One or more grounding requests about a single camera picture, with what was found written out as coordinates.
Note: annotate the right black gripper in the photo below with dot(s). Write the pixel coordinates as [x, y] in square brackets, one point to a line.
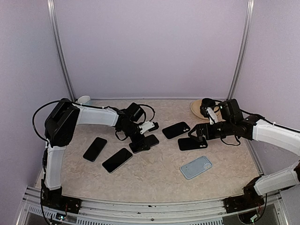
[201, 131]

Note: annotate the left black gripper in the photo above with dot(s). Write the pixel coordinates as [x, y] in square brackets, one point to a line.
[138, 139]

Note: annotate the purple edged smartphone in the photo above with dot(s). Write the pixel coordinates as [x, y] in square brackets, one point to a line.
[152, 141]

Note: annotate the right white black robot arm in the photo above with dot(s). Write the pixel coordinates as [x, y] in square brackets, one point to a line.
[226, 118]

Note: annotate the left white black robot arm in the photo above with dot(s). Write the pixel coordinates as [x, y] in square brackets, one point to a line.
[59, 129]

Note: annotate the light blue phone case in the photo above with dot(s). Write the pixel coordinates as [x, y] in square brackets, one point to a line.
[196, 167]

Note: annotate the beige plate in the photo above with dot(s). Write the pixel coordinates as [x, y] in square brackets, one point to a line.
[195, 108]

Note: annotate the silver edged smartphone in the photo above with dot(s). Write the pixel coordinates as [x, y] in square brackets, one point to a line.
[117, 160]

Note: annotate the black mug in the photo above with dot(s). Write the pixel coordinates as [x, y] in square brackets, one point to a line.
[208, 103]

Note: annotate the blue edged smartphone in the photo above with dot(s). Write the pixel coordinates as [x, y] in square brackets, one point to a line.
[94, 149]

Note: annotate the light blue mug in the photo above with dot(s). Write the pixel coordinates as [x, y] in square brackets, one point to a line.
[84, 100]

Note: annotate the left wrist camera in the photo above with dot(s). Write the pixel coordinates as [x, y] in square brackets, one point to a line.
[148, 126]

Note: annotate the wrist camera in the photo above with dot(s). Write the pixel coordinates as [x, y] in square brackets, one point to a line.
[148, 126]
[209, 113]

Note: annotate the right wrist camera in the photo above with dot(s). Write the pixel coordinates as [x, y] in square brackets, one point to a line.
[209, 113]

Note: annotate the front aluminium rail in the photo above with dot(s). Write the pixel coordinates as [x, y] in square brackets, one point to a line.
[103, 212]

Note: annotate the right aluminium frame post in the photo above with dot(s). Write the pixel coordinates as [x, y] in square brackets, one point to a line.
[242, 50]

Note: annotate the aluminium frame post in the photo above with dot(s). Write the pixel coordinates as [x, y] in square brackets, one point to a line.
[59, 49]
[242, 50]

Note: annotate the left aluminium frame post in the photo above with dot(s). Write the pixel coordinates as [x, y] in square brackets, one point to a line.
[59, 49]

